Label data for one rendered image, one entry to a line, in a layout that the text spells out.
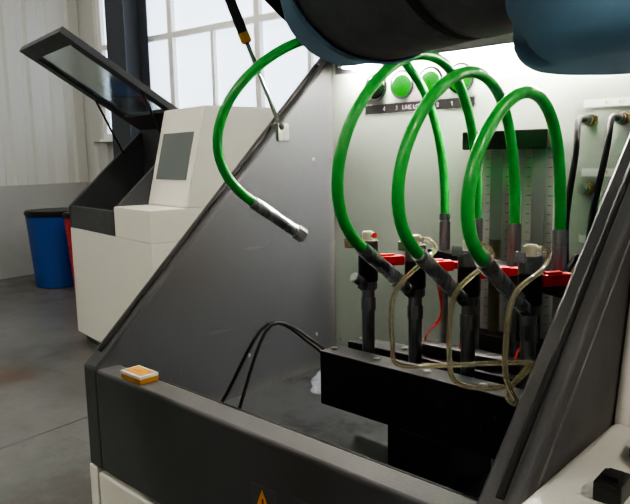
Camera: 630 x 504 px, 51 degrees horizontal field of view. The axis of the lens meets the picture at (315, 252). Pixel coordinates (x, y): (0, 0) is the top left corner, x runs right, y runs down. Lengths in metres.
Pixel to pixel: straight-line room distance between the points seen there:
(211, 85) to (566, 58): 6.59
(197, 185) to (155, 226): 0.34
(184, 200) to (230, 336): 2.64
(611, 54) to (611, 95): 0.86
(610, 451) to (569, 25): 0.54
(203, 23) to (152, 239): 3.61
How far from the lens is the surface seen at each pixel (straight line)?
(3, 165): 7.87
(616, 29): 0.19
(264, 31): 6.33
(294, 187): 1.25
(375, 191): 1.26
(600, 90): 1.06
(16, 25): 8.17
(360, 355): 0.93
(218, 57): 6.71
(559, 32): 0.19
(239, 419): 0.81
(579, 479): 0.63
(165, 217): 3.69
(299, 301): 1.28
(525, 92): 0.75
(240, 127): 3.92
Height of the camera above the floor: 1.26
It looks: 8 degrees down
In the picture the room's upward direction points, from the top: 1 degrees counter-clockwise
